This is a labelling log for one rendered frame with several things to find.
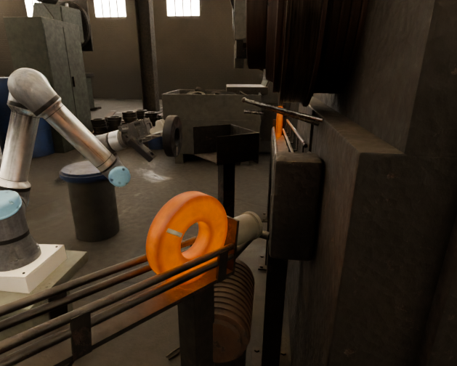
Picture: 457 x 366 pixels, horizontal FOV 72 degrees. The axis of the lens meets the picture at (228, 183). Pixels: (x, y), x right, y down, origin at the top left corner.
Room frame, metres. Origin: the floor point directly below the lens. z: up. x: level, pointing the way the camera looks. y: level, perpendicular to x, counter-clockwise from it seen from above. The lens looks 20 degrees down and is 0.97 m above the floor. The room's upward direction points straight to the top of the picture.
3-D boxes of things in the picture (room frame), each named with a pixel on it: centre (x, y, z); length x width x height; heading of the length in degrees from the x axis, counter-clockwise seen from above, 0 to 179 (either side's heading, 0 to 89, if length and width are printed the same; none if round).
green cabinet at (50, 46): (4.12, 2.17, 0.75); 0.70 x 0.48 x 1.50; 173
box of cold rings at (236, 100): (3.70, 0.16, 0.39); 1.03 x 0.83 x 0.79; 87
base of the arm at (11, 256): (0.93, 0.73, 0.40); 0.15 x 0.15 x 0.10
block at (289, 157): (0.65, -0.15, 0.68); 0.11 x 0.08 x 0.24; 83
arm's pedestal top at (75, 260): (0.93, 0.73, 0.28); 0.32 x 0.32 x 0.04; 83
